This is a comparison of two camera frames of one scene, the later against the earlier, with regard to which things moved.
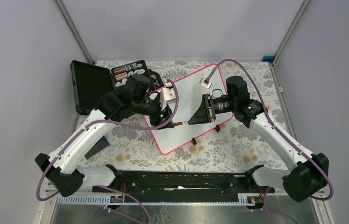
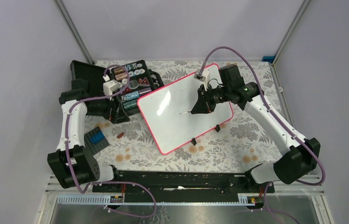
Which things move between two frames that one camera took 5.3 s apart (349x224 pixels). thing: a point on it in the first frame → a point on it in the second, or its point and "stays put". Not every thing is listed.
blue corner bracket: x=269 y=59 stays put
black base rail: x=178 y=185 stays put
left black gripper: x=157 y=119 → x=117 y=115
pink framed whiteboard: x=191 y=87 stays put
